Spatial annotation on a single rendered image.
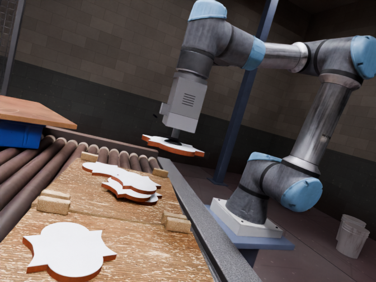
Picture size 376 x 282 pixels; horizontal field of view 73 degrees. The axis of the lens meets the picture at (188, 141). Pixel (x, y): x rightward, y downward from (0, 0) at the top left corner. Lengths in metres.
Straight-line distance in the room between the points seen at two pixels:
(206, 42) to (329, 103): 0.43
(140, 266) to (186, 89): 0.34
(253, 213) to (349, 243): 3.15
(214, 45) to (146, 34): 4.98
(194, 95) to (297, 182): 0.41
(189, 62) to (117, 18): 4.96
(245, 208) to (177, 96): 0.52
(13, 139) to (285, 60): 0.93
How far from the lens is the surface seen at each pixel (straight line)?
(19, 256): 0.48
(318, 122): 0.83
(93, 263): 0.45
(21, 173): 0.84
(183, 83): 0.53
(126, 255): 0.50
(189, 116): 0.53
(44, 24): 5.41
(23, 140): 1.07
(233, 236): 0.86
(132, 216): 0.64
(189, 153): 0.52
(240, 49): 0.60
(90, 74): 5.31
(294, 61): 0.89
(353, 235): 3.97
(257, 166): 0.89
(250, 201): 0.91
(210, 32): 0.56
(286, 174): 0.81
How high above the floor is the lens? 1.21
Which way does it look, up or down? 6 degrees down
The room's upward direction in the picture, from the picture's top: 16 degrees clockwise
